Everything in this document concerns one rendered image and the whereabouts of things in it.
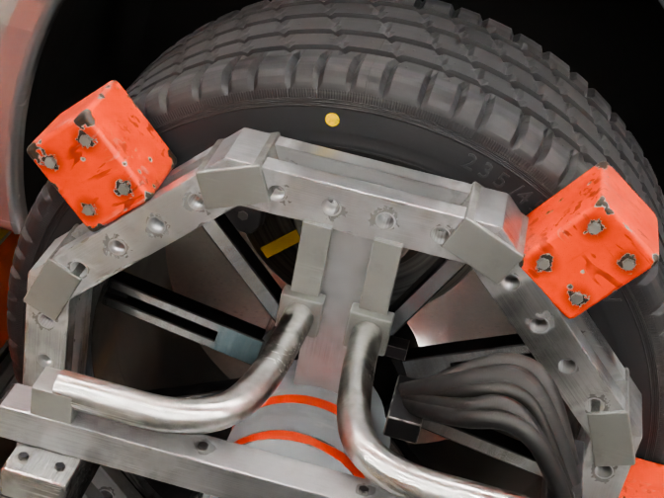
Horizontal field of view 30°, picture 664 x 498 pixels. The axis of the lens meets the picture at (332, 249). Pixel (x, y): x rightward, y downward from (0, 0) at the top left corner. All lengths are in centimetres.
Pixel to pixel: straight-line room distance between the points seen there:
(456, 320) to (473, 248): 191
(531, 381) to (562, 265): 10
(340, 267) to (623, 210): 23
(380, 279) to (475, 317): 192
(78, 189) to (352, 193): 23
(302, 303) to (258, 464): 17
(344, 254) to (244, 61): 19
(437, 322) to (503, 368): 192
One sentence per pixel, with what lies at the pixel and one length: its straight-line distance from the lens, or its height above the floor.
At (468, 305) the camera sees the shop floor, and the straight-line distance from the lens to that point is 295.
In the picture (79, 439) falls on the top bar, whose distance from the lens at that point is 92.
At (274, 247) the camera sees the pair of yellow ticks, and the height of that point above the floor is 76.
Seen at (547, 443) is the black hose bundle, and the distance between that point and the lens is 93.
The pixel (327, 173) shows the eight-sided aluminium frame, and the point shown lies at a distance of 98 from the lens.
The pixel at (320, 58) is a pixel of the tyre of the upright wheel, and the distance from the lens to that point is 105.
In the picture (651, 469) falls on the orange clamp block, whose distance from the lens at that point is 117.
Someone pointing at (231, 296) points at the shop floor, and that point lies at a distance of 280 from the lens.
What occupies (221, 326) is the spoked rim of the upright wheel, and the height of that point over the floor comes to 88.
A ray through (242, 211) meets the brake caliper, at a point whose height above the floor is 82.
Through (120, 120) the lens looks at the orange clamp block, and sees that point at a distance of 104.
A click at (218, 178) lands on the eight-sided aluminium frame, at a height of 110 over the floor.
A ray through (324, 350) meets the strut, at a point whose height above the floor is 96.
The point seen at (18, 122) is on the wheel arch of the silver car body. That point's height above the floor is 90.
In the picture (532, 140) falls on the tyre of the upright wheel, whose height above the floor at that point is 115.
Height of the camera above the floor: 158
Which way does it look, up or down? 31 degrees down
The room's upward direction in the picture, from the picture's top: 11 degrees clockwise
